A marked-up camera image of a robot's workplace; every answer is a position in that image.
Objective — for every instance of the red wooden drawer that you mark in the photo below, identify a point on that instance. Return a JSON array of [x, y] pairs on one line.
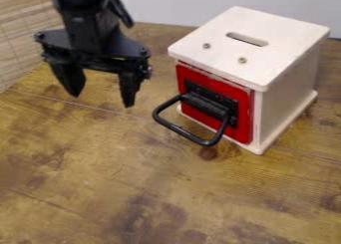
[[214, 98]]

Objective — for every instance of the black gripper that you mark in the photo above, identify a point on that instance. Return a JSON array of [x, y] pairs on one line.
[[91, 43]]

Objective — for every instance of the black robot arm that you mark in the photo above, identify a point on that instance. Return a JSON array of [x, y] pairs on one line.
[[91, 44]]

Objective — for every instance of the white wooden drawer cabinet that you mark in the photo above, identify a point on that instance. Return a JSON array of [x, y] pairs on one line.
[[257, 58]]

